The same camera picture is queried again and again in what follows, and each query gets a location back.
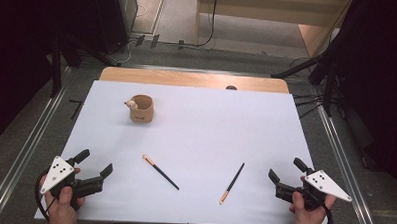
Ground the tan pen holder with figurine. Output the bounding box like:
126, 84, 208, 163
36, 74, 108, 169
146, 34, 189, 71
123, 93, 155, 124

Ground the person's right hand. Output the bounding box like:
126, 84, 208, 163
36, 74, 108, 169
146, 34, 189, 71
288, 176, 338, 224

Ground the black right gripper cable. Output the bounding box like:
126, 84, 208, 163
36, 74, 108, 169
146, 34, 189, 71
321, 200, 335, 224

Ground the metal floor rail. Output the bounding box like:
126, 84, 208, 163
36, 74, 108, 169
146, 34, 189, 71
0, 64, 72, 224
307, 85, 385, 224

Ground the white table mat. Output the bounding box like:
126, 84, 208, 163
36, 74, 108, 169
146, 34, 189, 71
34, 78, 333, 224

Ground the dark curtain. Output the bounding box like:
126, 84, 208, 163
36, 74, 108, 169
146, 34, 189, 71
0, 0, 101, 150
327, 0, 397, 197

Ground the person's left hand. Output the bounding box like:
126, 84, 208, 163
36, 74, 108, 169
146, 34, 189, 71
37, 166, 87, 224

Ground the beige wooden structure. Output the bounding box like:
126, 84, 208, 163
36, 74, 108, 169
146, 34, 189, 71
194, 0, 355, 60

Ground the white floor cable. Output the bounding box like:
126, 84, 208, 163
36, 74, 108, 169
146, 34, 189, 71
114, 35, 140, 66

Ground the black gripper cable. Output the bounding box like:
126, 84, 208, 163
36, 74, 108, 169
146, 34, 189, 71
33, 169, 57, 221
321, 200, 335, 224

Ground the black cabinet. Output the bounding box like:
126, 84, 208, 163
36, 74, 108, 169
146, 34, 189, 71
87, 0, 139, 56

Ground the black floor cable bundle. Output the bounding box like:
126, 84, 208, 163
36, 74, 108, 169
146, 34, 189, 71
290, 91, 325, 120

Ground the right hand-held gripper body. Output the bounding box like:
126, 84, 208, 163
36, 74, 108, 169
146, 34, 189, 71
274, 168, 354, 212

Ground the black hanging cable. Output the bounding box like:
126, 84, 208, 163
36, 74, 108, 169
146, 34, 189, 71
185, 0, 219, 49

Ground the dark makeup brush gold ferrule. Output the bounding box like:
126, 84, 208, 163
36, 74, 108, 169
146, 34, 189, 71
141, 153, 182, 191
218, 161, 246, 207

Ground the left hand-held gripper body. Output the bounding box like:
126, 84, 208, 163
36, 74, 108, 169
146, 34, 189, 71
38, 154, 105, 201

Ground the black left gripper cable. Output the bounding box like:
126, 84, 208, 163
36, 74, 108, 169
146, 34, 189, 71
33, 169, 57, 221

